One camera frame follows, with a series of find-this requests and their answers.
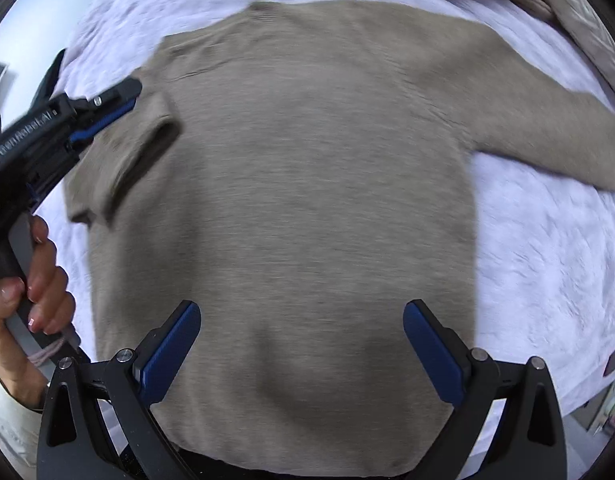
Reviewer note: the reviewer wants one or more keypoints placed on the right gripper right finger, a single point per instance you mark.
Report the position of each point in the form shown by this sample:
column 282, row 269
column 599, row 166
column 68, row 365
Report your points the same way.
column 529, row 441

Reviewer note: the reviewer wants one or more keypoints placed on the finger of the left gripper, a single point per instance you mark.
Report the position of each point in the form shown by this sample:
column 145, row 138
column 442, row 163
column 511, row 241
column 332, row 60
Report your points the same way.
column 86, row 135
column 121, row 94

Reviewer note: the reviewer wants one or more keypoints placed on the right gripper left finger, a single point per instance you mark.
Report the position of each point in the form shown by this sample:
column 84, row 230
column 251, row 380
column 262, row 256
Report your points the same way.
column 97, row 421

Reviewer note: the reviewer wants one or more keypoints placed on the taupe knitted sweater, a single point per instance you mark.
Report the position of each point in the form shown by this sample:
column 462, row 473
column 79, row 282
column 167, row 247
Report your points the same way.
column 301, row 171

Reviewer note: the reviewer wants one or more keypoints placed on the white sleeved left forearm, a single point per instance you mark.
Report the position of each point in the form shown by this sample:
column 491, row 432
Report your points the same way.
column 19, row 432

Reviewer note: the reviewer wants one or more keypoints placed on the lavender embossed bed blanket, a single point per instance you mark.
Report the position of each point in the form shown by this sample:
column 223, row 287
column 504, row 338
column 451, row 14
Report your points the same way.
column 544, row 242

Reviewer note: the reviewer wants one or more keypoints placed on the round white pleated cushion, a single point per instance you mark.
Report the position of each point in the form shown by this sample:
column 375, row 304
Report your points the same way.
column 591, row 24

